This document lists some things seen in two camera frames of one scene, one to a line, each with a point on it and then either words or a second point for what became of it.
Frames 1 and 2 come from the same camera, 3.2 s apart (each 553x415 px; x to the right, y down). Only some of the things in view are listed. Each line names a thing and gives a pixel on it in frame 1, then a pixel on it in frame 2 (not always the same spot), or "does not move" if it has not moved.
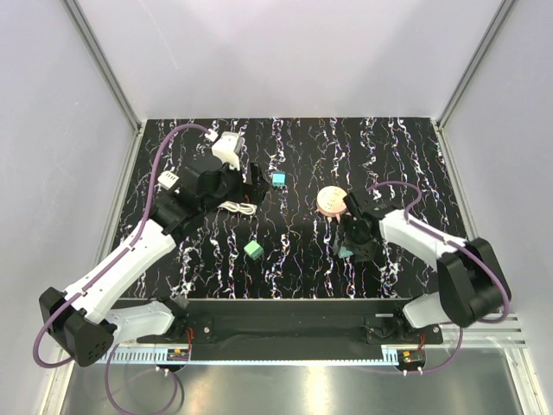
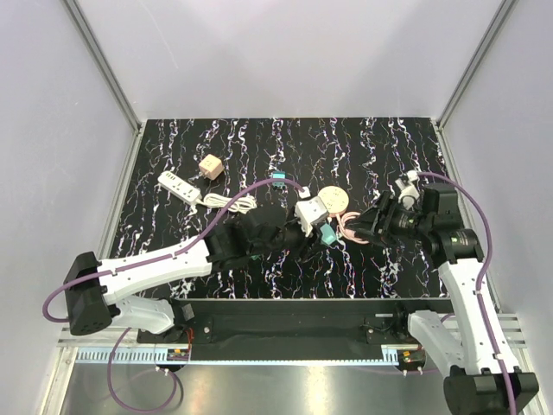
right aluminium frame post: [501, 11] does not move
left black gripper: [254, 193] to [307, 246]
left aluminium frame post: [105, 62] does not move
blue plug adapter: [279, 179] does not move
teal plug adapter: [344, 252] to [328, 234]
